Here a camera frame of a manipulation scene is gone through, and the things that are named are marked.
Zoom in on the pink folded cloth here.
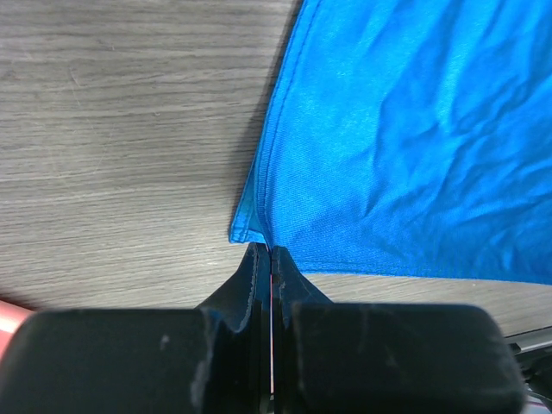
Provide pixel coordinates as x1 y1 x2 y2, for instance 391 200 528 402
0 301 34 357

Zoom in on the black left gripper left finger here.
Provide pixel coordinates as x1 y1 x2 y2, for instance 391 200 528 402
1 243 271 413

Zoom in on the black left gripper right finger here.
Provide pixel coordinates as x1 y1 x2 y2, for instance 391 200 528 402
271 247 525 413

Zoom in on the blue cloth napkin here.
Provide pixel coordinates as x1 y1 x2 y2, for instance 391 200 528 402
229 1 551 285

